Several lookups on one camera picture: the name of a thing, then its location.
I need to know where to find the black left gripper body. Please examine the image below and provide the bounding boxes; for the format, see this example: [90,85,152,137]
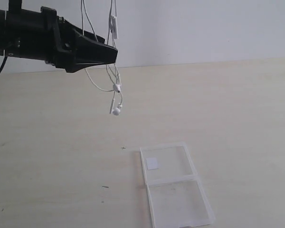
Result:
[39,6,76,73]

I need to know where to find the white wired earphones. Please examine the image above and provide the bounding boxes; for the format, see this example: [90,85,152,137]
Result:
[80,0,123,116]

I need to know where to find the clear plastic storage case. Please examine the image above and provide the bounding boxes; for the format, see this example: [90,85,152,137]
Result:
[140,142,215,228]

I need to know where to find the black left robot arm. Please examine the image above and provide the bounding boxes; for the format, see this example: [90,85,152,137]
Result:
[0,0,118,73]

